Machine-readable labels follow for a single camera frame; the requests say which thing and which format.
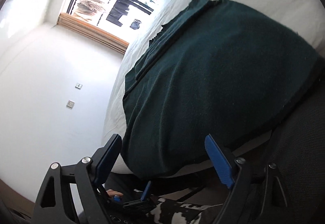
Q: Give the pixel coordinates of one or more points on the white bed sheet mattress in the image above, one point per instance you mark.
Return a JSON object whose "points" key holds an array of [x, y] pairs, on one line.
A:
{"points": [[304, 17]]}

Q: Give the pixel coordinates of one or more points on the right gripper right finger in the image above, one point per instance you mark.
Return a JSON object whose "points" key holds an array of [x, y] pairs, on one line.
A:
{"points": [[223, 161]]}

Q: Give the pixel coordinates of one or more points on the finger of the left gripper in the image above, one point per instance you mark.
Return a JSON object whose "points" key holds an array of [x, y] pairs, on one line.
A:
{"points": [[146, 192]]}

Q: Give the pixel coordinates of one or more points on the tan curtain left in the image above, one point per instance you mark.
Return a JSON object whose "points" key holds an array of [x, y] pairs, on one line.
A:
{"points": [[92, 32]]}

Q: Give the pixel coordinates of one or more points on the upper wall socket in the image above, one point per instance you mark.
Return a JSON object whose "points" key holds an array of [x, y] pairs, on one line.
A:
{"points": [[78, 86]]}

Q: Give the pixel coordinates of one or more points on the dark green knit garment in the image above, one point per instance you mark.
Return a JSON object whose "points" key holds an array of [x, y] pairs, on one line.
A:
{"points": [[218, 68]]}

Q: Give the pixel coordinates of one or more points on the wall socket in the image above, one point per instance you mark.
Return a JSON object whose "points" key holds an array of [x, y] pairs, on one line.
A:
{"points": [[70, 104], [78, 86]]}

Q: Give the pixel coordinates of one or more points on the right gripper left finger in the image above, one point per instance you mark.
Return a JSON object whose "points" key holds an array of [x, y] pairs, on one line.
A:
{"points": [[104, 159]]}

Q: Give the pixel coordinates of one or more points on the lower wall socket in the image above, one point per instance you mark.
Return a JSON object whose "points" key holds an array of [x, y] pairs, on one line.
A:
{"points": [[70, 104]]}

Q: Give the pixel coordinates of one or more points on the person's left hand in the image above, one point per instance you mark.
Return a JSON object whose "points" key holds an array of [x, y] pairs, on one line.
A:
{"points": [[114, 195]]}

